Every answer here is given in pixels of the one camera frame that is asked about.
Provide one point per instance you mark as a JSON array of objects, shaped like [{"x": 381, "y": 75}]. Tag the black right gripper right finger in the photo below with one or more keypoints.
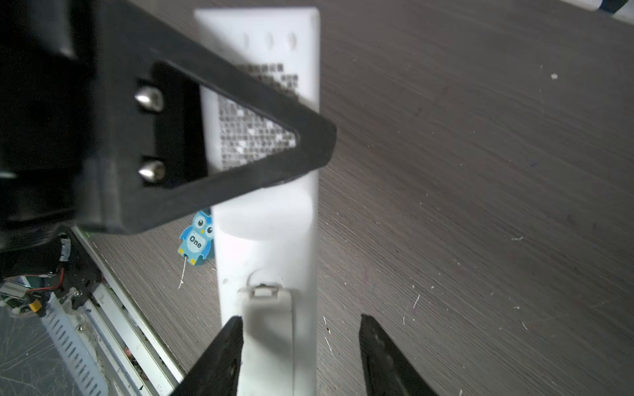
[{"x": 386, "y": 369}]

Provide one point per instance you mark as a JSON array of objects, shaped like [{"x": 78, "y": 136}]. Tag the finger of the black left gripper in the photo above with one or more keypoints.
[{"x": 153, "y": 138}]

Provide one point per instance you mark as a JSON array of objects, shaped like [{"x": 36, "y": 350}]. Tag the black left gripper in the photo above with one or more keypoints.
[{"x": 47, "y": 66}]

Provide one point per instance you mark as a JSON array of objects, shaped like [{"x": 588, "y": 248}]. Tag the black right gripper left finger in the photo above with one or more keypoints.
[{"x": 217, "y": 370}]

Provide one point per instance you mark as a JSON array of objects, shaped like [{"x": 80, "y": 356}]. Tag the white remote battery lid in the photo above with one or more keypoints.
[{"x": 267, "y": 363}]

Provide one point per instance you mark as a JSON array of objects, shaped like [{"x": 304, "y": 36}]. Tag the white remote control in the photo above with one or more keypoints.
[{"x": 270, "y": 236}]

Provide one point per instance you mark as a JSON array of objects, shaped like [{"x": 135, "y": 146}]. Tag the blue owl toy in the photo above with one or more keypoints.
[{"x": 198, "y": 239}]

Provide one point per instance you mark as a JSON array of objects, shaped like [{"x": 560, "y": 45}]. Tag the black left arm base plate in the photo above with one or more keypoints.
[{"x": 82, "y": 275}]

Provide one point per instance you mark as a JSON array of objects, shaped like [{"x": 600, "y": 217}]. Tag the white slotted cable duct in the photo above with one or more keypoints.
[{"x": 79, "y": 359}]

